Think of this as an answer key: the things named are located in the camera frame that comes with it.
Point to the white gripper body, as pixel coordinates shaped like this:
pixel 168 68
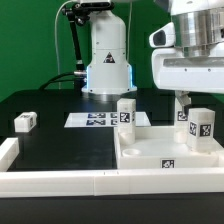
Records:
pixel 171 70

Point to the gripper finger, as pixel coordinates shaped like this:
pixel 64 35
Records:
pixel 184 100

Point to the white square table top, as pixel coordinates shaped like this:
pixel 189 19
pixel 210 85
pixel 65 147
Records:
pixel 155 148

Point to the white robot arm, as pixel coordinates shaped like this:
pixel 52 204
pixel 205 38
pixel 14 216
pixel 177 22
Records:
pixel 187 56

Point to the white sheet with tags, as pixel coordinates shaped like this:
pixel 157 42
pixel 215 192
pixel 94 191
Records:
pixel 98 119

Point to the white U-shaped fence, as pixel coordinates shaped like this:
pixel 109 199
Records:
pixel 102 182

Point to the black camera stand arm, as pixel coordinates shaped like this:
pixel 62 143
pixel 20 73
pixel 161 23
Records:
pixel 80 68

